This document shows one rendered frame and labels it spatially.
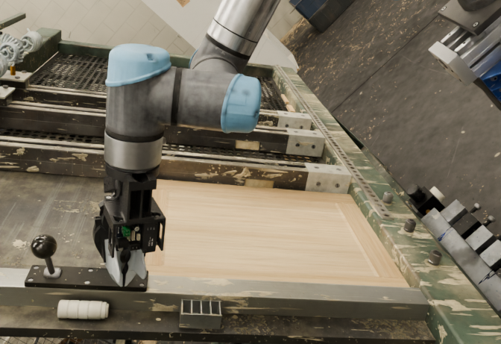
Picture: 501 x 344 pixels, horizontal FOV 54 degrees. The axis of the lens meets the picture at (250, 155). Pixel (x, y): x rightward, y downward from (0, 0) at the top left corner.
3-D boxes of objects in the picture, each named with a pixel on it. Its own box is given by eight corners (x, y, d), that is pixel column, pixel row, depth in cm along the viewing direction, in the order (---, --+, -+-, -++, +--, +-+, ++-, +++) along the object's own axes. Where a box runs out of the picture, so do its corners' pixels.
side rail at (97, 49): (270, 88, 268) (273, 68, 264) (57, 64, 250) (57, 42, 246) (268, 84, 275) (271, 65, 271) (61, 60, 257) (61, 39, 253)
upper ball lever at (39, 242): (62, 287, 84) (52, 252, 74) (39, 286, 84) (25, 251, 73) (67, 266, 87) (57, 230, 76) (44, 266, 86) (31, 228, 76)
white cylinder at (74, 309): (57, 321, 81) (106, 323, 82) (57, 307, 80) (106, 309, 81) (60, 310, 84) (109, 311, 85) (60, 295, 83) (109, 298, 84)
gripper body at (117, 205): (109, 263, 65) (112, 180, 61) (96, 229, 72) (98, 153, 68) (165, 254, 69) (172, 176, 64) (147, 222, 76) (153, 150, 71)
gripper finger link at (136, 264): (130, 304, 72) (134, 251, 68) (121, 280, 77) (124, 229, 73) (151, 301, 73) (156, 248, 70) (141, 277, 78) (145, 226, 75)
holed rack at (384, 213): (394, 220, 122) (394, 218, 121) (382, 219, 121) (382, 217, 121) (279, 66, 272) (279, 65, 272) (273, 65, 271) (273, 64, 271)
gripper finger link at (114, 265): (109, 309, 70) (111, 254, 67) (101, 283, 75) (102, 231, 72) (130, 304, 72) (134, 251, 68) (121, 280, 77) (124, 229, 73)
